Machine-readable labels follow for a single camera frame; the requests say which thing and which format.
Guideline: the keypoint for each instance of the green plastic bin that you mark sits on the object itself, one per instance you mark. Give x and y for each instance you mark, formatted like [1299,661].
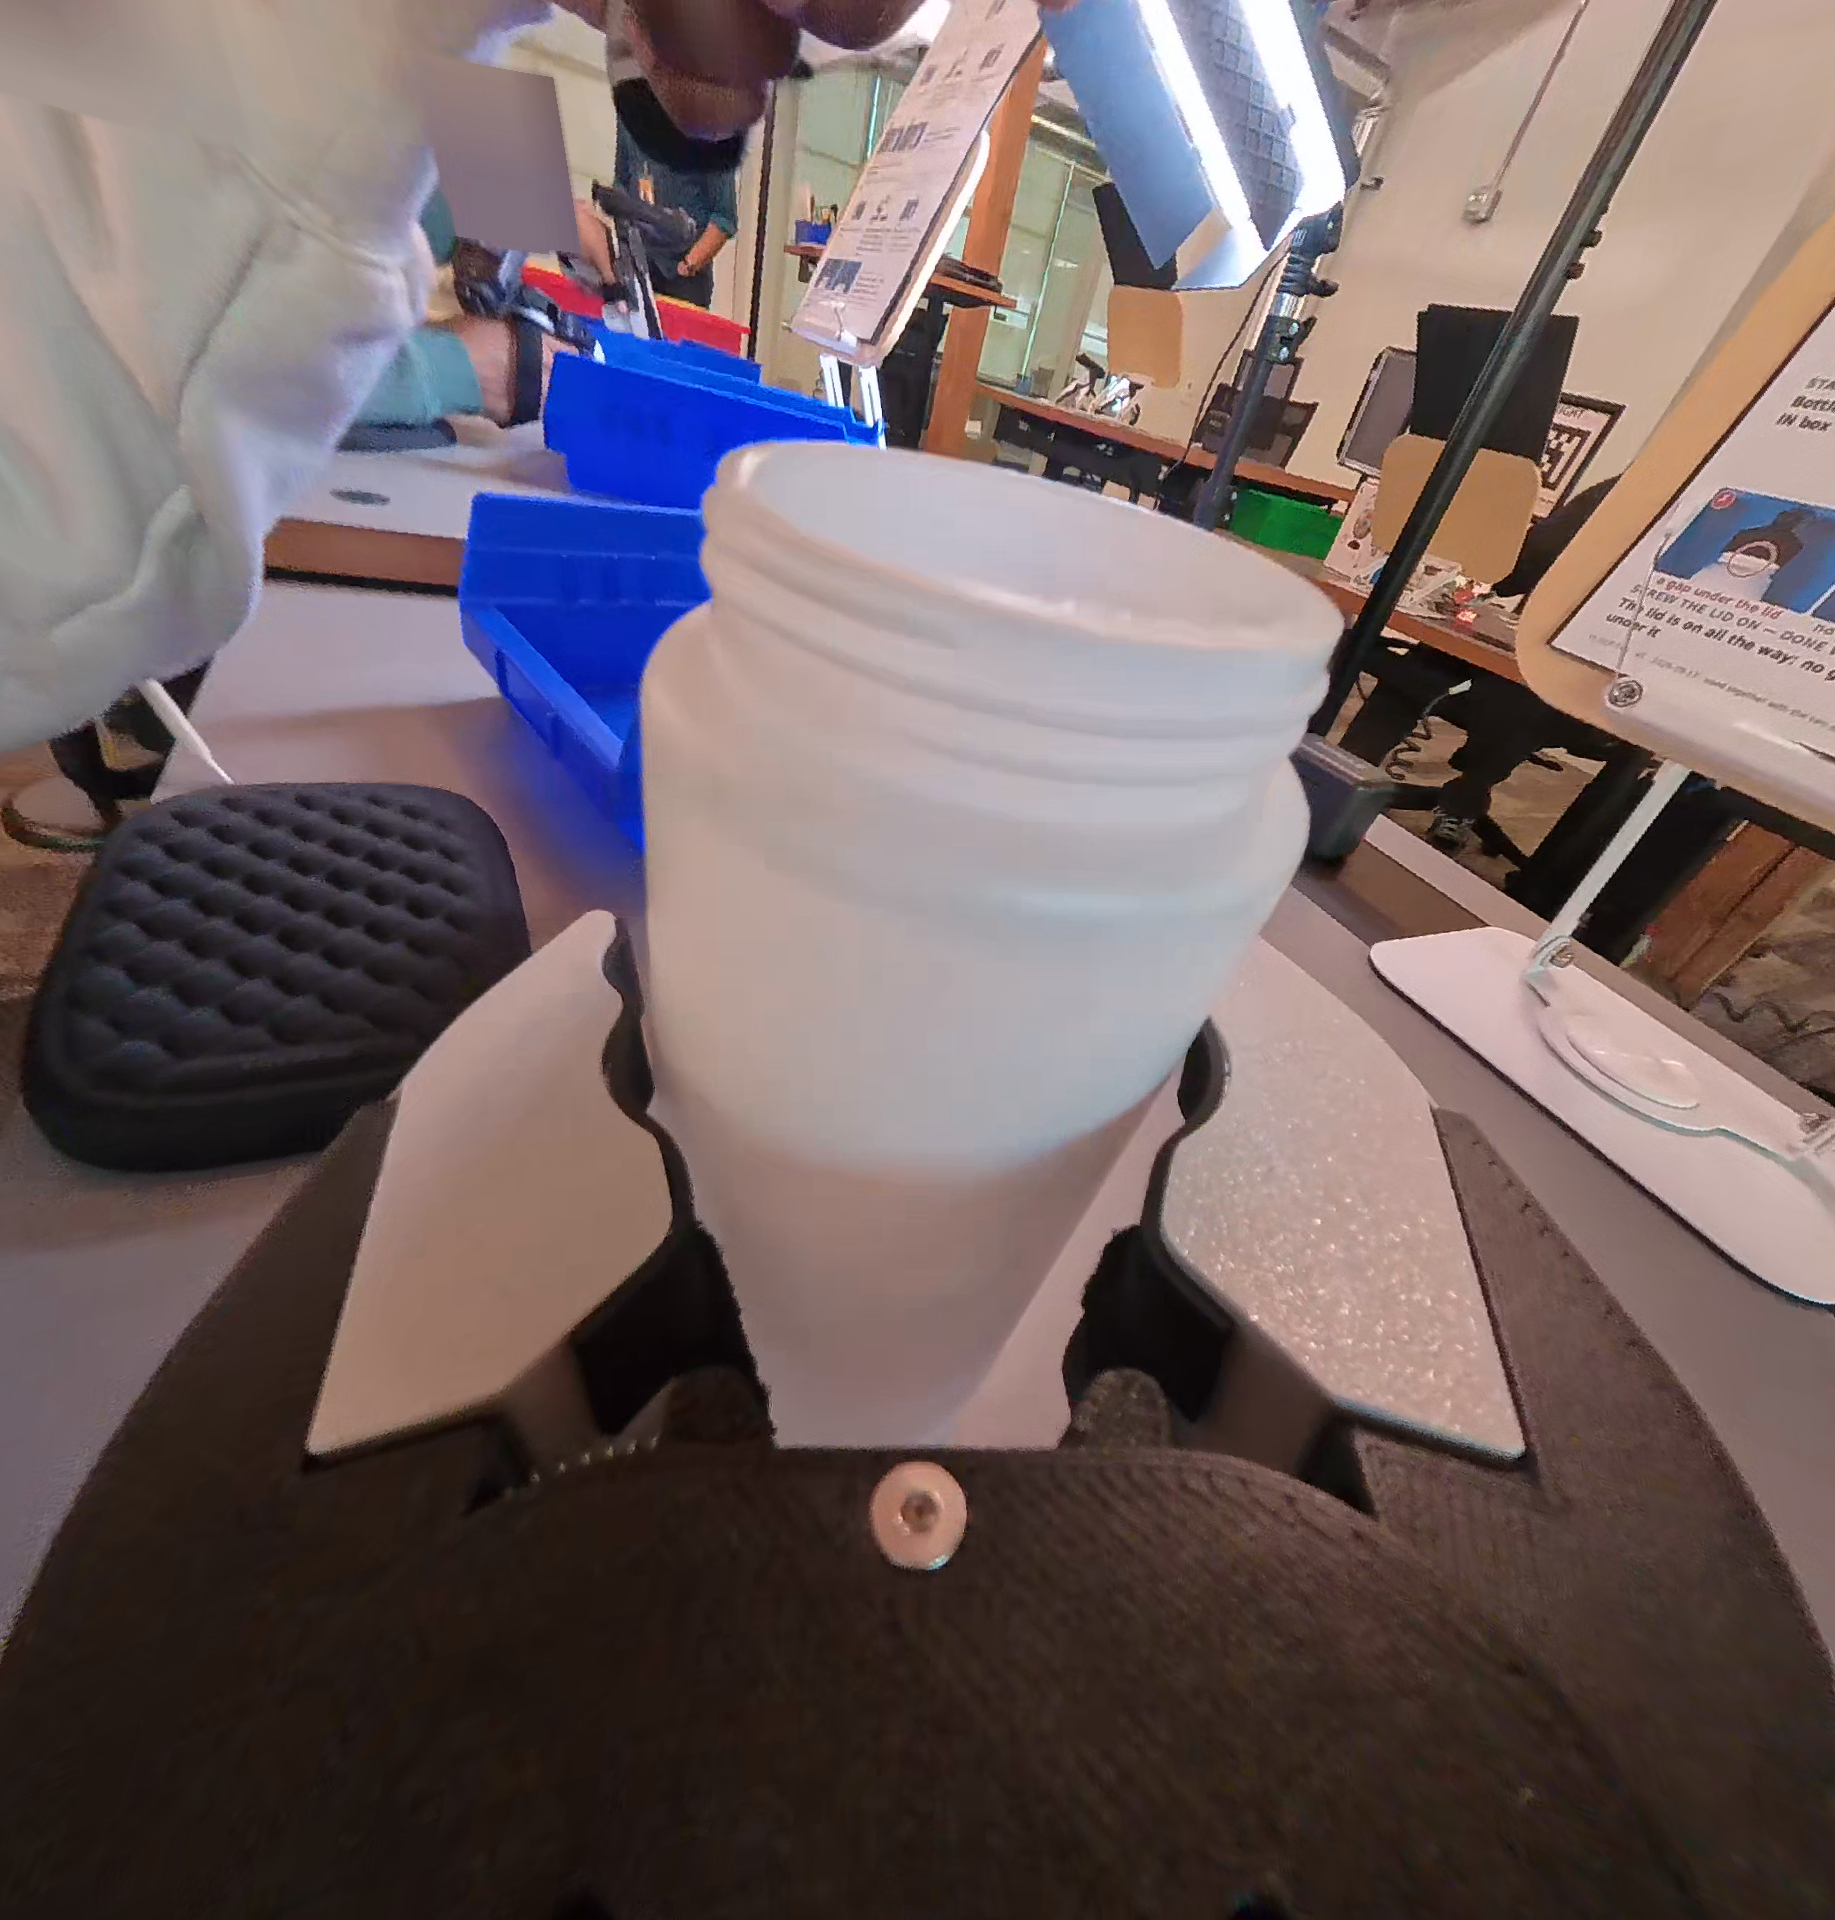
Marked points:
[1284,523]

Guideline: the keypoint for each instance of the studio light panel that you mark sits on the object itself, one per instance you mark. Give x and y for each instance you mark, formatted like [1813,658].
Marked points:
[1157,134]

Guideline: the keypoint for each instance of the person's left hand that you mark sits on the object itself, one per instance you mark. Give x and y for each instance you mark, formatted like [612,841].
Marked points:
[752,37]

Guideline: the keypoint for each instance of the long wooden table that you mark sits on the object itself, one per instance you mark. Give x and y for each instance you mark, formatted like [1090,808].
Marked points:
[1097,434]

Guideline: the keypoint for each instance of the black mesh chair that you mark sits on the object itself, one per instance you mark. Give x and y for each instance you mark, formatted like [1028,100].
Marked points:
[258,960]

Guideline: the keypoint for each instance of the grey tablet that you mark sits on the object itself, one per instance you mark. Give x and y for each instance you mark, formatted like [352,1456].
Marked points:
[1375,409]

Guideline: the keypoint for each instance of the grey power adapter box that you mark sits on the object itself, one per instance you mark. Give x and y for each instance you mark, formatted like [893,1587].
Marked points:
[1344,802]

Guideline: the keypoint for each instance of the wooden instruction board stand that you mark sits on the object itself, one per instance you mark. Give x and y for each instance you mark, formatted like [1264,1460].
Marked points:
[917,165]
[1607,1049]

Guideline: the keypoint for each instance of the black monitor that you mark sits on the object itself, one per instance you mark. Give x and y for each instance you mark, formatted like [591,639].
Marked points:
[1503,368]

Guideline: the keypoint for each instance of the cardboard sheet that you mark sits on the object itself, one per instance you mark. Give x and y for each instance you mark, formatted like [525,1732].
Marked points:
[1472,509]

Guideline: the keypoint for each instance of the wooden post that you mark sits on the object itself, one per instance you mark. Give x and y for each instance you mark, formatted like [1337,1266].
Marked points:
[976,301]

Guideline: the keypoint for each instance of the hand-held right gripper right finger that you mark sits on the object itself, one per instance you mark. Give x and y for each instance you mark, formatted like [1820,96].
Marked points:
[1337,1244]

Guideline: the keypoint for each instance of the black and white marker sign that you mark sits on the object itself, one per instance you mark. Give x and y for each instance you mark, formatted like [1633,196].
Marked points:
[1584,442]

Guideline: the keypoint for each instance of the person's left forearm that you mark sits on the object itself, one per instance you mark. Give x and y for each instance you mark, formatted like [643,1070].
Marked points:
[136,373]

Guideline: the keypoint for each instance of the red plastic bin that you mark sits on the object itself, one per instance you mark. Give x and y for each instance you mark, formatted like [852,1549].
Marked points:
[676,323]

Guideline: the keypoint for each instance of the white plastic bottle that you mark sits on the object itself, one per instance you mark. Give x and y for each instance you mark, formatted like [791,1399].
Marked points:
[976,826]

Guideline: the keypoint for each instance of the blue plastic bin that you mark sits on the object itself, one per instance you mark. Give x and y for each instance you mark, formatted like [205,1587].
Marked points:
[676,419]
[557,630]

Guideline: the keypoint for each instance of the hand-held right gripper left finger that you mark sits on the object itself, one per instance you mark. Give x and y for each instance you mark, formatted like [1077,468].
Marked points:
[496,1230]

